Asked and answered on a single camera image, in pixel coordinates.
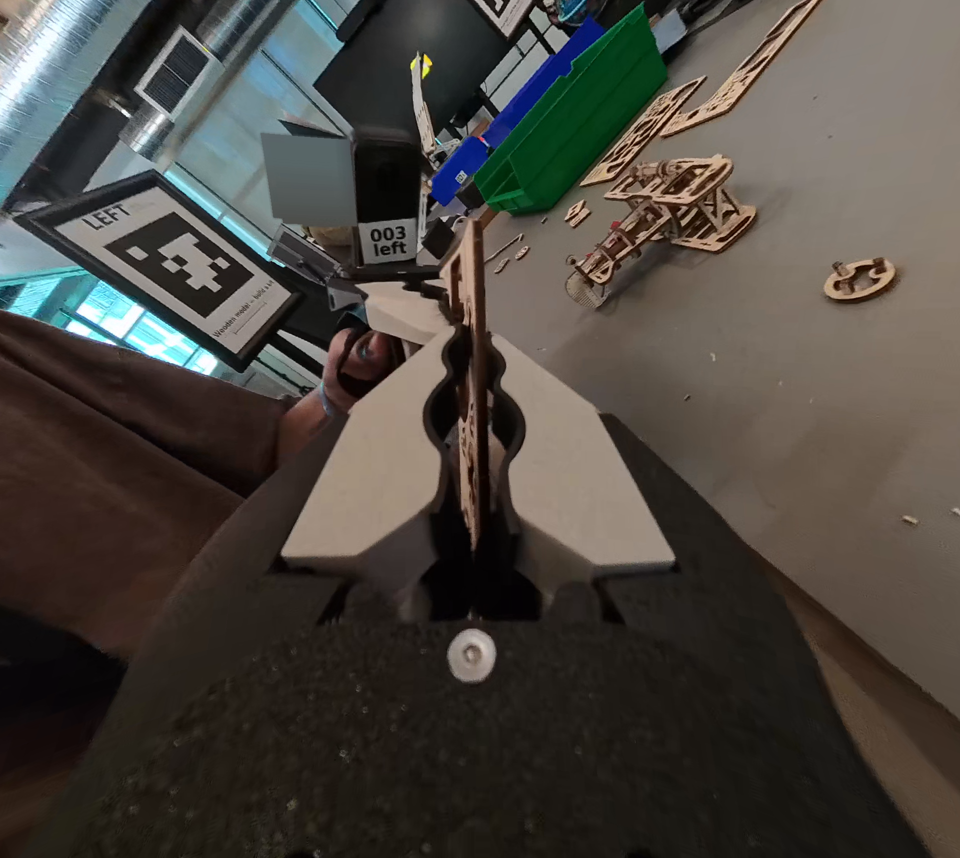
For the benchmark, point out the round wooden part with pegs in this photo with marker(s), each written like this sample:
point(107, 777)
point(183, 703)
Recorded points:
point(859, 279)

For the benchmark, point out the green plastic bin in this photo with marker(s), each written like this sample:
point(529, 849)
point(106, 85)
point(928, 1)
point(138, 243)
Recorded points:
point(577, 116)

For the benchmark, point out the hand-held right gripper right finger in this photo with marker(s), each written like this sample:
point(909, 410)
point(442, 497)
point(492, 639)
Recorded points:
point(585, 491)

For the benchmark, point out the framed marker sign wide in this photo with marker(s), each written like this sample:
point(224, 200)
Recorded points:
point(172, 258)

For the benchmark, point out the blue wristband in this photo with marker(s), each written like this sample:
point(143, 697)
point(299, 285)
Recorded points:
point(327, 399)

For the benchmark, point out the person's left forearm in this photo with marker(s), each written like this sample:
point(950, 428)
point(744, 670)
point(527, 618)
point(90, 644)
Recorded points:
point(304, 431)

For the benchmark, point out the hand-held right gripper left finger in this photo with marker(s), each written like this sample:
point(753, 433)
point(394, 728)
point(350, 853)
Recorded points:
point(360, 483)

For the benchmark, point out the wooden part sheet narrow frame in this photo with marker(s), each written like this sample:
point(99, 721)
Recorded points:
point(750, 67)

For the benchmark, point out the thin wooden stick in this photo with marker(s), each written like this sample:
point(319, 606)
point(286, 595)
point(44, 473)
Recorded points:
point(504, 250)

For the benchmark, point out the wooden part sheet broad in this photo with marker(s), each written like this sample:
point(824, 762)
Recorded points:
point(645, 127)

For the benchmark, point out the blue plastic bin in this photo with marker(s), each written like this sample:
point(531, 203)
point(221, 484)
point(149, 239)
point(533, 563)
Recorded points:
point(536, 90)

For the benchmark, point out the grey flat pad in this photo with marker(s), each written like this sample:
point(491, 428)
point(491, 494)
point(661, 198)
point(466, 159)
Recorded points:
point(669, 35)

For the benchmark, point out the person's left hand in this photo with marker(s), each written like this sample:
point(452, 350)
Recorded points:
point(379, 359)

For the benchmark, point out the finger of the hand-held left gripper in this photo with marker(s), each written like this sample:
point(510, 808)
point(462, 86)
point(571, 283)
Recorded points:
point(405, 318)

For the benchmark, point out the black monitor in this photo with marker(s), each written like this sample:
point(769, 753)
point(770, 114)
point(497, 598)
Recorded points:
point(442, 41)

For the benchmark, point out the silver ventilation duct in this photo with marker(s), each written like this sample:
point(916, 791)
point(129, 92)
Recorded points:
point(90, 11)

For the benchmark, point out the grey desk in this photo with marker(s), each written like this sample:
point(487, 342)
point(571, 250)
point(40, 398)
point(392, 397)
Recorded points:
point(750, 386)

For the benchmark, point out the wooden model plane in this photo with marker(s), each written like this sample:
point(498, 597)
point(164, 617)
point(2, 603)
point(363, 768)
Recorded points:
point(667, 213)

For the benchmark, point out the white air vent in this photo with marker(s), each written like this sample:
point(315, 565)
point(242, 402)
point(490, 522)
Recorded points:
point(174, 71)

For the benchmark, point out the person's brown clothing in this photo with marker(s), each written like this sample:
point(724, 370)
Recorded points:
point(127, 468)

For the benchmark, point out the wooden laser-cut part sheet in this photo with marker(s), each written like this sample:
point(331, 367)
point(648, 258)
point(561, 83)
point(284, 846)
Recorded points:
point(469, 303)

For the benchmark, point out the small square wooden part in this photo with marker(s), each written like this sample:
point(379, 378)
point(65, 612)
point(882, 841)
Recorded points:
point(577, 213)

